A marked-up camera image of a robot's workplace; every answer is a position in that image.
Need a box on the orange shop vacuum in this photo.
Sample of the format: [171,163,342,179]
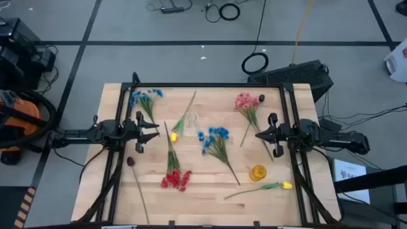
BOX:
[0,90,43,166]

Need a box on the small blue flower bunch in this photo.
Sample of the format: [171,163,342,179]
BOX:
[128,88,163,133]

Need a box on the clear glass vase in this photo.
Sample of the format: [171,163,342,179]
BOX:
[183,111,200,137]

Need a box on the black equipment stack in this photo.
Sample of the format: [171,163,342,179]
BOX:
[0,17,59,92]

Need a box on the black metal beam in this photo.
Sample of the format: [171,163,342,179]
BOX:
[333,165,407,193]

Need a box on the hazard striped floor mat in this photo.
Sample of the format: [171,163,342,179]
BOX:
[0,186,36,229]

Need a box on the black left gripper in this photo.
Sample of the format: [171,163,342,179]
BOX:
[122,110,161,155]

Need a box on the black power strip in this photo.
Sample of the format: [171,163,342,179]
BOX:
[160,6,185,15]

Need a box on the long coiled black cable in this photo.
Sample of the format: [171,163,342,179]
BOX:
[240,0,270,76]

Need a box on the large blue flower bunch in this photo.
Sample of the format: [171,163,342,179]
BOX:
[197,126,242,186]

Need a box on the yellow artificial tulip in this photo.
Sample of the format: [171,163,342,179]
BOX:
[223,181,293,200]
[170,91,197,143]

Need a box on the yellow cable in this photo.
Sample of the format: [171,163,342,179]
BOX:
[291,0,315,66]

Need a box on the small coiled black cable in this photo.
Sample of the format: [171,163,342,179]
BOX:
[205,2,241,23]

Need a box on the white printed box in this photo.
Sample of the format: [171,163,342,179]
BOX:
[332,158,371,204]

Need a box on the white plastic bin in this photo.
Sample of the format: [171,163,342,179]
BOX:
[383,46,407,84]

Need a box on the orange vacuum cleaner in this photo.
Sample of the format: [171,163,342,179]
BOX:
[0,90,59,149]

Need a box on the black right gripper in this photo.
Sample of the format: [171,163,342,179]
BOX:
[255,112,298,158]

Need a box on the red flower bunch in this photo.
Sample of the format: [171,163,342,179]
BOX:
[160,121,193,193]

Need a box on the black metal table frame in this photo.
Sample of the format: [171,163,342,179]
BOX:
[75,72,341,229]

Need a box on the amber glass vase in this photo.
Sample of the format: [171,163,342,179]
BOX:
[249,164,268,182]

